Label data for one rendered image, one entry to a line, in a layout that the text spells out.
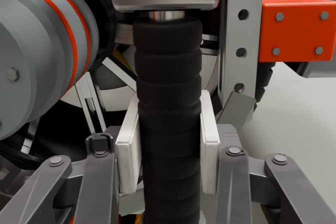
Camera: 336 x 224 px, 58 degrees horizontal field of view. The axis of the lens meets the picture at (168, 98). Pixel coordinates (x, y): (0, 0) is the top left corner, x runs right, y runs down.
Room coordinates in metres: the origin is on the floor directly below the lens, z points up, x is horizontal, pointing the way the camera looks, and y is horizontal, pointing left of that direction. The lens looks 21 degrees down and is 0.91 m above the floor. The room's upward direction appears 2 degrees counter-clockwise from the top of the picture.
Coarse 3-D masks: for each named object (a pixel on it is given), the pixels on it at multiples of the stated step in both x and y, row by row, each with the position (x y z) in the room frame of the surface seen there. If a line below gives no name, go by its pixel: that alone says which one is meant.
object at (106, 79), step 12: (132, 12) 0.62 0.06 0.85; (144, 12) 0.62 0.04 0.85; (108, 24) 0.58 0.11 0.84; (120, 48) 0.63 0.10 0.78; (132, 48) 0.62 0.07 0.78; (132, 60) 0.62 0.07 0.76; (96, 72) 0.63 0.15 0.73; (108, 72) 0.63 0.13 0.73; (108, 84) 0.63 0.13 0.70; (120, 84) 0.63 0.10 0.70
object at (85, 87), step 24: (96, 0) 0.51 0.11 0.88; (120, 24) 0.47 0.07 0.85; (216, 24) 0.51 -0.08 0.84; (216, 48) 0.47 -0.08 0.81; (120, 72) 0.47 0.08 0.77; (216, 72) 0.45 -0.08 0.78; (96, 96) 0.47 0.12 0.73; (48, 120) 0.59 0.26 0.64; (72, 120) 0.62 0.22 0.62; (96, 120) 0.49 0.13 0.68; (120, 120) 0.62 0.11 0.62; (0, 144) 0.46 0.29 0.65; (24, 144) 0.48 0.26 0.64; (48, 144) 0.51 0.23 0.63; (72, 144) 0.52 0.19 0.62
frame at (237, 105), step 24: (240, 0) 0.36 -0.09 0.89; (240, 24) 0.36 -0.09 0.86; (240, 48) 0.40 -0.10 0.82; (240, 72) 0.36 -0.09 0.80; (216, 96) 0.41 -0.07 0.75; (240, 96) 0.36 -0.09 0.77; (216, 120) 0.36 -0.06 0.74; (240, 120) 0.36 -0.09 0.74; (0, 168) 0.42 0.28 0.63; (0, 192) 0.38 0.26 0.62; (120, 192) 0.37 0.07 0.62
